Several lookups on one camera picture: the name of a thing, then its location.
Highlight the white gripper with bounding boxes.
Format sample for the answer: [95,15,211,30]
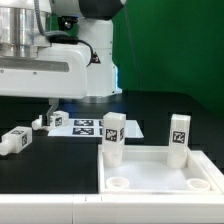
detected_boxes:
[0,44,90,125]

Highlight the white square tabletop tray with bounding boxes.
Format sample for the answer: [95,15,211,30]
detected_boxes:
[98,145,224,195]

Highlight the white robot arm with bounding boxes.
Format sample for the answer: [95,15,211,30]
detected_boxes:
[0,0,126,126]

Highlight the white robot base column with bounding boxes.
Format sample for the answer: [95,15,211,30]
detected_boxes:
[78,19,122,103]

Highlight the white sheet with tags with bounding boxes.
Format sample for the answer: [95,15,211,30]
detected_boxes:
[48,119,144,138]

